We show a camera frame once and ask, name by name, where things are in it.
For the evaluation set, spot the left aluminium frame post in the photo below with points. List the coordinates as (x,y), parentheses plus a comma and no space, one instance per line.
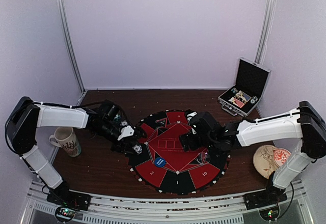
(69,45)

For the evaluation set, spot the orange patterned small plate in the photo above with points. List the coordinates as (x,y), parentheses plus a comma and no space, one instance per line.
(281,156)

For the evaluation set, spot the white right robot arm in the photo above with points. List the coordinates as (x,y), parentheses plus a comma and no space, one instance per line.
(304,123)

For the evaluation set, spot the blue small blind button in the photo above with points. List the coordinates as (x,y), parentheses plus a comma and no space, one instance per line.
(159,162)

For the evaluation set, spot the black triangular all-in marker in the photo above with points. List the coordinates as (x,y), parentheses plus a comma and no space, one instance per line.
(162,122)

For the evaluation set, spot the cream floral plate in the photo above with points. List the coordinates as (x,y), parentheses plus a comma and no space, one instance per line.
(263,160)

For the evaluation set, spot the aluminium frame post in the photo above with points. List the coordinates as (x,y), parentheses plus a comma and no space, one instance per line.
(69,45)
(268,17)

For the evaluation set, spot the round red black poker mat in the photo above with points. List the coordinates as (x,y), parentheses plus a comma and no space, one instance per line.
(182,174)

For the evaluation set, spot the clear round dealer button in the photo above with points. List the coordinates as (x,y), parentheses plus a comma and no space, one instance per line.
(203,158)

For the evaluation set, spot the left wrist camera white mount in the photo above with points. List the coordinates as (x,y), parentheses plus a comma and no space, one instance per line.
(126,131)

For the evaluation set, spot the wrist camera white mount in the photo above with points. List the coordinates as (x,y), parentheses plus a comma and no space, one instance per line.
(126,131)
(189,114)

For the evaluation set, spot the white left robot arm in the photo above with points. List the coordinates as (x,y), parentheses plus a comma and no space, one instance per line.
(20,135)

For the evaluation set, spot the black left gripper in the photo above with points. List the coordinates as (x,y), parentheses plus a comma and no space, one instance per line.
(121,145)

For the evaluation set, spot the blue cream chips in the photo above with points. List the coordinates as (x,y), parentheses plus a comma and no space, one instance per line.
(137,149)

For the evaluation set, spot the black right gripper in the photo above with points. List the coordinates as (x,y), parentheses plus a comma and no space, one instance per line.
(193,145)

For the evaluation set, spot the green poker chip stack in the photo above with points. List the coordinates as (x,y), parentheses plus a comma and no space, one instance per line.
(117,117)

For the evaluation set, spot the white floral ceramic mug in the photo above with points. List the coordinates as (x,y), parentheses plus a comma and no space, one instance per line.
(65,138)

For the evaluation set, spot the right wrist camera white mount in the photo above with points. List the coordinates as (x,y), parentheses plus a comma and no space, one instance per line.
(189,114)

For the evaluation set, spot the aluminium poker case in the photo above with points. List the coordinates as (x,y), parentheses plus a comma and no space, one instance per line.
(248,90)

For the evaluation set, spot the right aluminium frame post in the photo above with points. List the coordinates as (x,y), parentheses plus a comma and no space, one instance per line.
(268,17)

